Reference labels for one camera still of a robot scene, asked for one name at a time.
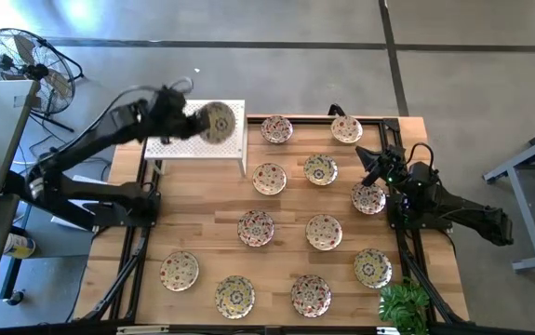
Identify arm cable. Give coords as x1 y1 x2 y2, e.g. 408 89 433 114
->
404 141 437 176
38 76 194 164

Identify white yellow can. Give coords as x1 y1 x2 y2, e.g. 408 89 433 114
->
3 232 37 261

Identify dark red floral bowl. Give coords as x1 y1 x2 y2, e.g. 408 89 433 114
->
236 209 276 248
290 274 333 319
260 114 294 145
350 181 387 216

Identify green potted plant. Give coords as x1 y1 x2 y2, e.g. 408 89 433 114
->
377 277 432 335

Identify yellow blue patterned bowl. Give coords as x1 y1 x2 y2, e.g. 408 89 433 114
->
353 248 394 289
302 153 340 187
198 100 237 145
214 275 257 320

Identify blue desk leg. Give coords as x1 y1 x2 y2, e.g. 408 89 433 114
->
0 204 33 302

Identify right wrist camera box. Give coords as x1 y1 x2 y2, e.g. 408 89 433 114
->
362 167 382 188

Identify white perforated metal shelf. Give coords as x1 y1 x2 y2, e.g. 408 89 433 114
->
143 99 249 177

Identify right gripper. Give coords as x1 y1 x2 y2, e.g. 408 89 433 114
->
355 146 412 186

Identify black aluminium frame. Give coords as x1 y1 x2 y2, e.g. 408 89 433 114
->
69 114 471 335

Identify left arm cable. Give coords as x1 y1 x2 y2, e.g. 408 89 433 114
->
38 76 194 164

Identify black caster wheel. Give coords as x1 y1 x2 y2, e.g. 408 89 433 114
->
5 288 27 307

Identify black diagonal beam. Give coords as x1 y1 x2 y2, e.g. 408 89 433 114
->
4 169 96 229

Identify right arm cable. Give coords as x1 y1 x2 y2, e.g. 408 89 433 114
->
404 141 437 176

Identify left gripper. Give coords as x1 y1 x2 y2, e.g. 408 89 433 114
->
148 87 210 141

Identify grey blue metal table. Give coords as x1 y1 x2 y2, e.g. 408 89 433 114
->
483 118 535 274

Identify black floor fan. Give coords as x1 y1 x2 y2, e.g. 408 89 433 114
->
0 27 85 134

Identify cream red floral bowl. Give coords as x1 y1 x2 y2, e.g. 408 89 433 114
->
329 114 364 144
251 162 288 196
304 213 344 252
159 250 200 293

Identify white paper sheet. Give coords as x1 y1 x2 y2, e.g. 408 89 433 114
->
50 174 110 233

